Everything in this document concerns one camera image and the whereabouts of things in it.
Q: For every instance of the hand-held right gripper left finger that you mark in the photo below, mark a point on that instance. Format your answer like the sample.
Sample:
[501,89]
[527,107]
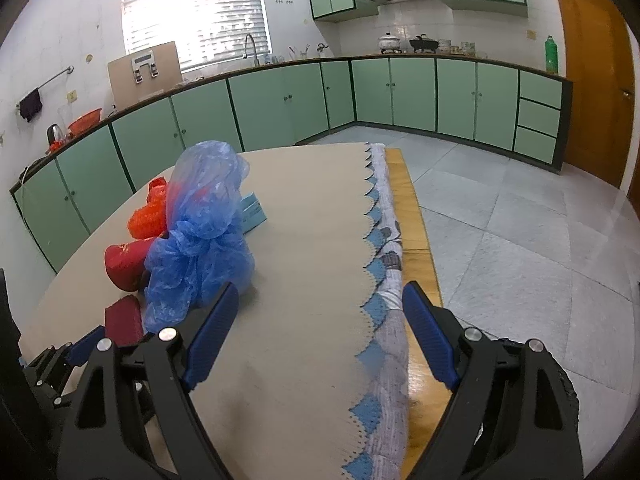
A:
[210,340]

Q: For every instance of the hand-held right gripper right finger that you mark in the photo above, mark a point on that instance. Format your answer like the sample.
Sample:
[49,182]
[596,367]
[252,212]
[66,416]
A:
[430,335]

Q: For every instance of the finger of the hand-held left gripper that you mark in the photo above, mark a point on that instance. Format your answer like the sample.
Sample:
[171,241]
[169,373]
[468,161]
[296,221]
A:
[87,345]

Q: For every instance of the dark red packet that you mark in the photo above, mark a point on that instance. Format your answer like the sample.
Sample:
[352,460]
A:
[122,320]

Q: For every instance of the bright red envelope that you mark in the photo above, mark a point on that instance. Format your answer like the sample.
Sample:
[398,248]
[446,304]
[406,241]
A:
[125,265]

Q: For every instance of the blue plastic bag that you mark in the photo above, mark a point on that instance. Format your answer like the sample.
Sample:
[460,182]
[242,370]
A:
[210,250]

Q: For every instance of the teal paper box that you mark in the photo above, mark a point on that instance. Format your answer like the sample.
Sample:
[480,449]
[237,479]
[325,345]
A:
[252,212]

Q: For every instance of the orange mesh bag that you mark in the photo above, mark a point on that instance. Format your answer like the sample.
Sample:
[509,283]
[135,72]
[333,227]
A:
[147,217]

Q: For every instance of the grey patterned cloth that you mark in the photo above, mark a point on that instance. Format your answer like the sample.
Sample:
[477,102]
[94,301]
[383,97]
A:
[395,360]

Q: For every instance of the wooden table with beige cloth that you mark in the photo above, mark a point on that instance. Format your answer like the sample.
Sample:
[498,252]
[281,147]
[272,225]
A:
[300,210]

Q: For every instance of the metal kettle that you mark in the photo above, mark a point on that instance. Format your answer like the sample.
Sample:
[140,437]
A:
[55,135]

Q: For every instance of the red basin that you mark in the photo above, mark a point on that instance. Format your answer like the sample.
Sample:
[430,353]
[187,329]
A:
[85,122]

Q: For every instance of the green base cabinets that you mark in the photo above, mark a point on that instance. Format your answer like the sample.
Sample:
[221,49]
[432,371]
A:
[415,92]

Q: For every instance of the dark towel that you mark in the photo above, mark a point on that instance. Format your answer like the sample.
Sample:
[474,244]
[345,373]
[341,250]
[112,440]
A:
[31,106]

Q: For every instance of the cardboard box on counter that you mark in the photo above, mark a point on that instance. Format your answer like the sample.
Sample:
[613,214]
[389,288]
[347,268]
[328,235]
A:
[122,85]

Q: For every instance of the metal faucet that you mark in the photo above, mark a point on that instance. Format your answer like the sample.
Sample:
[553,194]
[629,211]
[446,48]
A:
[256,55]

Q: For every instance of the stacked white bowls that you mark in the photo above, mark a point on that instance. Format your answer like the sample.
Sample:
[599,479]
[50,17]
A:
[445,46]

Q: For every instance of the black wok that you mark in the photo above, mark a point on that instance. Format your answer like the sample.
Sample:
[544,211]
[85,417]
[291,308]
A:
[424,44]

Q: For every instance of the white cooking pot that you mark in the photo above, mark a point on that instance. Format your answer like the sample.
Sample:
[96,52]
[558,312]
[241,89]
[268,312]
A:
[389,44]

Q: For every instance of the wooden door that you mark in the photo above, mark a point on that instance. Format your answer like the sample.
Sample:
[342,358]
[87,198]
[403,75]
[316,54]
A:
[595,85]

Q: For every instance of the green bottle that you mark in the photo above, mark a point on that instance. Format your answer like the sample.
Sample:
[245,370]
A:
[551,57]

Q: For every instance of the white window blind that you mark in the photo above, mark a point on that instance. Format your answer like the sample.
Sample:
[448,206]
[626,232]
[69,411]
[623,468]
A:
[195,10]

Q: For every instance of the metal towel rail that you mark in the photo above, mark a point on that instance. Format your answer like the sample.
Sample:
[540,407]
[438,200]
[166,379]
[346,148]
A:
[50,79]

